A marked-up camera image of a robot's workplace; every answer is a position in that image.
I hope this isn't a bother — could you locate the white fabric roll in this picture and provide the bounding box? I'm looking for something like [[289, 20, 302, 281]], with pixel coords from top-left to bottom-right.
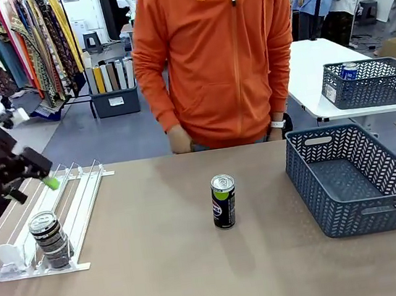
[[114, 59, 129, 91], [83, 54, 99, 96]]

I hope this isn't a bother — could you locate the person's left hand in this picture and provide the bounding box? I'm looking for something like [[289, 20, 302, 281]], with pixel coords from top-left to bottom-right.
[[266, 126, 287, 143]]

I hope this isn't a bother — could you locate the grey plastic stool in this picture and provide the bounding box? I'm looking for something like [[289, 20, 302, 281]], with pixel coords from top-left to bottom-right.
[[357, 0, 382, 27], [81, 30, 104, 56]]

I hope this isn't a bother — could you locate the person's right hand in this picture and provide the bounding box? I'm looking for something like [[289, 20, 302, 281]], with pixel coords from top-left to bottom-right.
[[165, 122, 196, 156]]

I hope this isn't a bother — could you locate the black Pepsi can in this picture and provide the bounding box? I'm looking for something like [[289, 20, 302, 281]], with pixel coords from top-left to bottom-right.
[[207, 172, 242, 232]]

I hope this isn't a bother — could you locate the white side table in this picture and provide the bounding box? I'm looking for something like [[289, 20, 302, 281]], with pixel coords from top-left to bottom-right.
[[279, 27, 396, 140]]

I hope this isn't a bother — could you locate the black striped drink can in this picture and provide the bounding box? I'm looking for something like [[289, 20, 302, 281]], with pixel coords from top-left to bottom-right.
[[25, 208, 77, 274]]

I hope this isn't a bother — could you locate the brown fabric roll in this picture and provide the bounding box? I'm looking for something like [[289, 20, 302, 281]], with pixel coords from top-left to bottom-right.
[[105, 61, 120, 93]]

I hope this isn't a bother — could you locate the white wire can dispenser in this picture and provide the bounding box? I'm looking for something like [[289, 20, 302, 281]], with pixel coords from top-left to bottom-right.
[[0, 156, 128, 284]]

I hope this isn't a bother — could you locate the white smartwatch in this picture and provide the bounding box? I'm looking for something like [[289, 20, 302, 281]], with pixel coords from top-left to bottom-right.
[[269, 117, 288, 131]]

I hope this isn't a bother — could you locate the light grey fabric roll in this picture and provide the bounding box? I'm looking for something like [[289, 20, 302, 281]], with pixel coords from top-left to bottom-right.
[[121, 56, 138, 90]]

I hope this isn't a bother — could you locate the yellow fabric roll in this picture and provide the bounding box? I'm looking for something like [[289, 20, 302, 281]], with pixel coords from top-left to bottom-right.
[[92, 65, 107, 95]]

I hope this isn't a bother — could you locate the cream fabric roll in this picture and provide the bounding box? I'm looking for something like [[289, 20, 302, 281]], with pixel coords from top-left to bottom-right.
[[98, 62, 114, 93]]

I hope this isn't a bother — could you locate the person in orange hoodie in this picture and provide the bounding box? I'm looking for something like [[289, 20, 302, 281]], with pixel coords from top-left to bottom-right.
[[123, 0, 309, 159]]

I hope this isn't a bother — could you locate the blue-grey woven plastic basket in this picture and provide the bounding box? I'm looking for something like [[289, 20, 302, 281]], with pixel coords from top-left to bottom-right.
[[317, 54, 396, 114], [280, 116, 396, 245]]

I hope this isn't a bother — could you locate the grey storage bin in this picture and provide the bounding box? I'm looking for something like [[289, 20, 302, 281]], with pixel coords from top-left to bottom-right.
[[88, 82, 143, 120]]

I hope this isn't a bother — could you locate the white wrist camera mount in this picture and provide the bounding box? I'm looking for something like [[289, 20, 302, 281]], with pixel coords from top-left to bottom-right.
[[8, 106, 31, 127]]

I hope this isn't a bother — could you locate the yellow hanging garment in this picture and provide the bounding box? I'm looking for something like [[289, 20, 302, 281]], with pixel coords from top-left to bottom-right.
[[46, 0, 86, 77]]

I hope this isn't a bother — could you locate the person's right forearm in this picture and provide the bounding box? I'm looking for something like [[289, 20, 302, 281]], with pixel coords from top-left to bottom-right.
[[132, 56, 184, 136]]

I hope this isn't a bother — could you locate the blue Pocari Sweat can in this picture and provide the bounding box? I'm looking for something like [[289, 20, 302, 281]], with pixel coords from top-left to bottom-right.
[[338, 60, 361, 83]]

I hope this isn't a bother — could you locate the white mannequin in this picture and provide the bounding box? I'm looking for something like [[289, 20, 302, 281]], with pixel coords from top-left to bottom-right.
[[123, 0, 143, 24]]

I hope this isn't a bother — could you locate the black clothes rack frame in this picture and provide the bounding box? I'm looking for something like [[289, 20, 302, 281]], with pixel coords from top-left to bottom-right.
[[49, 0, 98, 123]]

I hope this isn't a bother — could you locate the multicolour patterned hanging garment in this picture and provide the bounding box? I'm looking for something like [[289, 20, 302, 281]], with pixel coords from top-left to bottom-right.
[[5, 0, 68, 106]]

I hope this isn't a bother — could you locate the person's left forearm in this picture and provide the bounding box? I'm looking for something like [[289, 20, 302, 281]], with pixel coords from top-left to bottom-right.
[[259, 33, 306, 123]]

